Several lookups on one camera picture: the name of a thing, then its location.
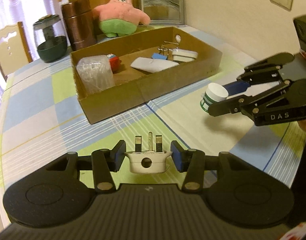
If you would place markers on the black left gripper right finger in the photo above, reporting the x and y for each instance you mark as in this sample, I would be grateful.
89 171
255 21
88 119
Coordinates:
195 162

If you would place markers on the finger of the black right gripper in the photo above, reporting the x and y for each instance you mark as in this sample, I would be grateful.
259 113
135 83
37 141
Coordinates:
264 71
238 103

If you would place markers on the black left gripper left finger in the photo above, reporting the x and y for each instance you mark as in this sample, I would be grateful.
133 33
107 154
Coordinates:
101 162

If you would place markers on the small white lidded jar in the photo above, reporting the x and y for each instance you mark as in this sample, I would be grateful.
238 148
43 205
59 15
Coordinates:
214 93

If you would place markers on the white UK plug adapter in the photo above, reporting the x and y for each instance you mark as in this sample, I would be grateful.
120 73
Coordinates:
151 161

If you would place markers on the checked tablecloth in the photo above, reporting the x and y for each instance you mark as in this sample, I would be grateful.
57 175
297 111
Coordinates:
41 119

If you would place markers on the white rectangular lidded case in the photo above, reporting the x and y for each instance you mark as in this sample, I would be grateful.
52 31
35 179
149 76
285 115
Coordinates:
182 55

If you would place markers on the clear plastic swab container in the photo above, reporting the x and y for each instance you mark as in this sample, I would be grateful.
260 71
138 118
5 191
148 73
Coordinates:
95 73

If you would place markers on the white oblong plastic device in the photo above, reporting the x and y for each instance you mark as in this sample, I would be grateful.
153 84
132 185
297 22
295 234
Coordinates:
152 65

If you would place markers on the blue binder clip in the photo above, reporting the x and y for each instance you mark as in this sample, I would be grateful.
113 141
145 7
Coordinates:
162 54

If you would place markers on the red toy figure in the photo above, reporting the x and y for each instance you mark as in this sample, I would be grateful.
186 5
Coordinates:
114 62

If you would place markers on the framed sand picture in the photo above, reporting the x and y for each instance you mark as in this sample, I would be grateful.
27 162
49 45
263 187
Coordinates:
164 11

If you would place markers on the glass jar dark base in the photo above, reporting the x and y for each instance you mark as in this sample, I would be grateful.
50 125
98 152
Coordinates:
50 38

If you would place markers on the brown metal thermos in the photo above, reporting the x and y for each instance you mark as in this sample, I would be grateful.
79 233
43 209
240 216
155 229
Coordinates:
78 19

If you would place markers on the pink star plush toy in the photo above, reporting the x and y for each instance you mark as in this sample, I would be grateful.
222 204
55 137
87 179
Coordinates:
119 18

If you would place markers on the wooden chair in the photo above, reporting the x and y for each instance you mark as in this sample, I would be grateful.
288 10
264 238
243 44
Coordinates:
14 49

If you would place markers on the black camera box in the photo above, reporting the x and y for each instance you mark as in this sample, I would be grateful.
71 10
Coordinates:
300 27

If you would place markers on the metal wire rack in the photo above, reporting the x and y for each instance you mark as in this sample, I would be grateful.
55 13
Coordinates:
175 44

